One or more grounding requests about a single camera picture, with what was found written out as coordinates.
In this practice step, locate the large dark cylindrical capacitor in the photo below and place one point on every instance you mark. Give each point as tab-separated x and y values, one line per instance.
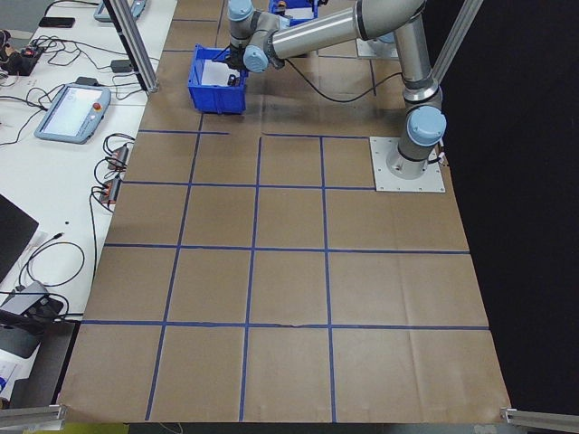
234	80

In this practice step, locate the white box with blue print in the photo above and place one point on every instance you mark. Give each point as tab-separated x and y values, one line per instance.
6	380

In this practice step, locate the grey docking hub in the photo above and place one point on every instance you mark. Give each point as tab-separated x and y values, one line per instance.
25	296

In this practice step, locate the grey teach pendant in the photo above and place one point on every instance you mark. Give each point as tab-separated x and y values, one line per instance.
68	113
108	11

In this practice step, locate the black phone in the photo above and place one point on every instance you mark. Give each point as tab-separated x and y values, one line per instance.
56	21

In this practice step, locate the blue plastic storage bin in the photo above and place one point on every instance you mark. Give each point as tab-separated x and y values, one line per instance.
217	99
300	6

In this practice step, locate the black laptop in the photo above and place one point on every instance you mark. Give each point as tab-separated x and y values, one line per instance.
13	235

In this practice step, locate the black red electronic module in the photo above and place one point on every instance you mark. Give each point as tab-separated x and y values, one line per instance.
31	53

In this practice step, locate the metal frame bar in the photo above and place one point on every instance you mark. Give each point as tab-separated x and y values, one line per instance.
457	40

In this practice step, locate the black power adapter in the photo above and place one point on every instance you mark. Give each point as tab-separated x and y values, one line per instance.
121	66

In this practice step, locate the white foam liner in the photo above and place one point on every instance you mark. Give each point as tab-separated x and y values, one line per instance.
300	21
212	72

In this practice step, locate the aluminium profile rail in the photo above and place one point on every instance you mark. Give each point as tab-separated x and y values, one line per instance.
31	412
543	417

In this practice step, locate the small USB hub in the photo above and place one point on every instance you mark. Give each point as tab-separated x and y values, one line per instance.
118	156
110	193

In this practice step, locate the black frame cover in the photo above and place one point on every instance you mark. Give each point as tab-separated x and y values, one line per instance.
520	181

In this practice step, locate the white square base plate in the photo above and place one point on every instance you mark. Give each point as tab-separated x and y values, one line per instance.
429	181
366	50

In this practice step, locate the aluminium profile post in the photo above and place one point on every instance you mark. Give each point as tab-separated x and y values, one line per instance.
135	50

